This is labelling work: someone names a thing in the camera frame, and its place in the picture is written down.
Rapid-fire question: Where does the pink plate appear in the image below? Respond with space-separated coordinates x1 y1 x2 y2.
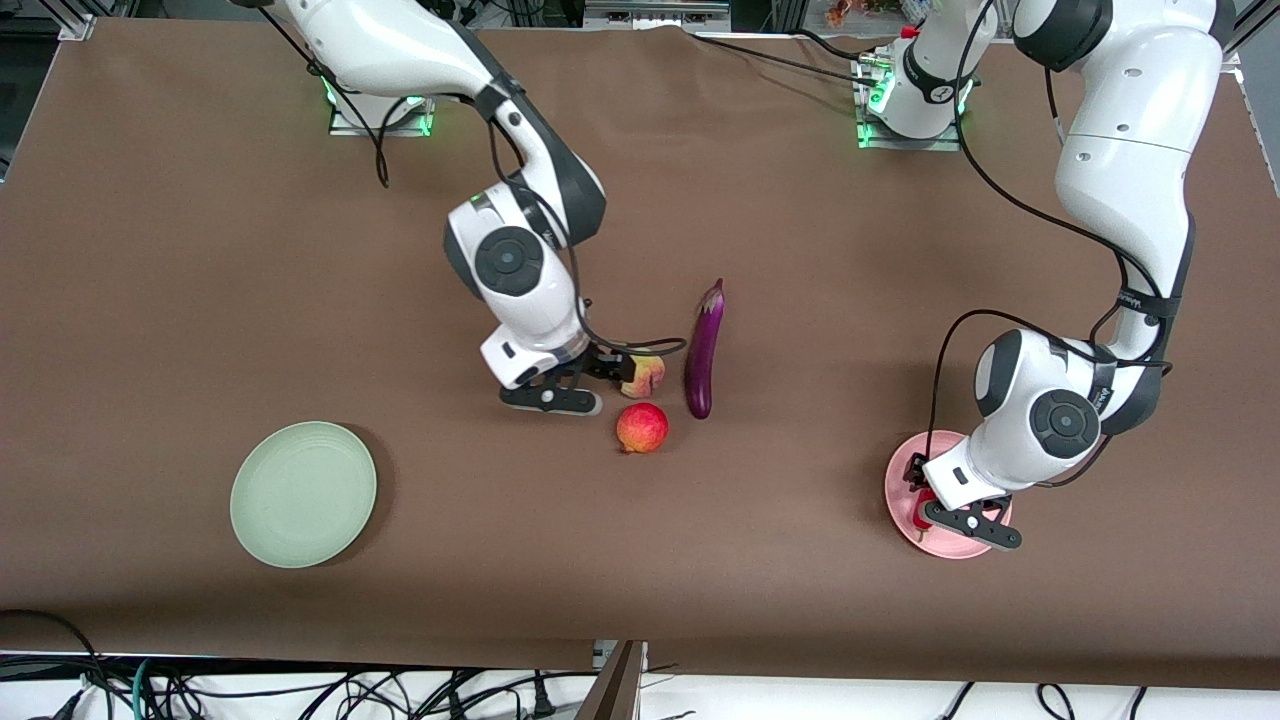
884 430 1013 560

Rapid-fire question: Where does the yellow-pink peach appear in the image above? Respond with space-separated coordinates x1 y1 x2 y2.
620 355 667 399

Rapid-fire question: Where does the pale green plate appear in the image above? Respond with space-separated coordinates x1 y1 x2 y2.
229 421 379 570

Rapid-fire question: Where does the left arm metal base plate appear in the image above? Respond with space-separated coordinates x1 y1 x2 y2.
855 52 964 152

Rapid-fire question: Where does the red pomegranate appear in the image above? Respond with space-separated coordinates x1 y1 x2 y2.
615 402 670 455

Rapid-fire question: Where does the black floor cable tangle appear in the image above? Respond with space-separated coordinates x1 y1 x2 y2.
150 666 601 720

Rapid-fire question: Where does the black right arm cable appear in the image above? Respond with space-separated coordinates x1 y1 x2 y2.
250 8 691 361

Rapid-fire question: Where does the brown table cover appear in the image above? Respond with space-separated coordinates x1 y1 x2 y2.
0 18 1280 691

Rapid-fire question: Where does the purple eggplant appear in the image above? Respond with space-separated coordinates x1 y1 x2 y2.
684 278 725 420

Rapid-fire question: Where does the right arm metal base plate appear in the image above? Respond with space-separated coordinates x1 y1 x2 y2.
325 78 438 138

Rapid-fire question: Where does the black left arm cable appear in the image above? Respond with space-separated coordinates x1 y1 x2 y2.
928 0 1173 456

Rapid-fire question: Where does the short thin black cable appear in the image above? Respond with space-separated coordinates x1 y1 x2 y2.
795 28 867 62

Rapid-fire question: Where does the long thin black cable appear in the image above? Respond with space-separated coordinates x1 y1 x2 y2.
690 33 881 87

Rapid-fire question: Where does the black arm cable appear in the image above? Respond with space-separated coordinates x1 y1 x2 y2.
928 0 1173 456
250 8 691 361

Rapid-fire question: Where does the black looped floor cable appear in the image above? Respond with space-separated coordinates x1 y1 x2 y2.
0 609 113 720

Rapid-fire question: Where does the aluminium profile post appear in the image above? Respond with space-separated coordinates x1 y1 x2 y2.
574 640 650 720

